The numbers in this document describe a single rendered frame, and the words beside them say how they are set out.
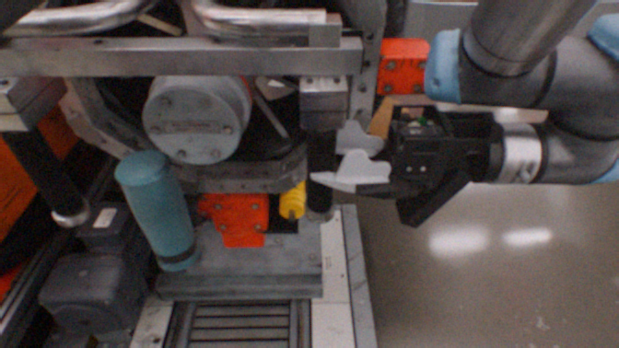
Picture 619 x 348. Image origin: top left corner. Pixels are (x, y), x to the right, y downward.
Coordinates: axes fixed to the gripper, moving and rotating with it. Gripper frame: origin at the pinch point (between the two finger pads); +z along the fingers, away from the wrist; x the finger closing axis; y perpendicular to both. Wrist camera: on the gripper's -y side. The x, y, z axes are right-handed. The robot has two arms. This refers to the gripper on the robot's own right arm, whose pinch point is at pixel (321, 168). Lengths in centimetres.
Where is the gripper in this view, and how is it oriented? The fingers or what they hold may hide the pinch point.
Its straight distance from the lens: 45.1
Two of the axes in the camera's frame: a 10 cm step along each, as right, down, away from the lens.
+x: 0.2, 6.7, -7.4
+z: -10.0, 0.1, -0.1
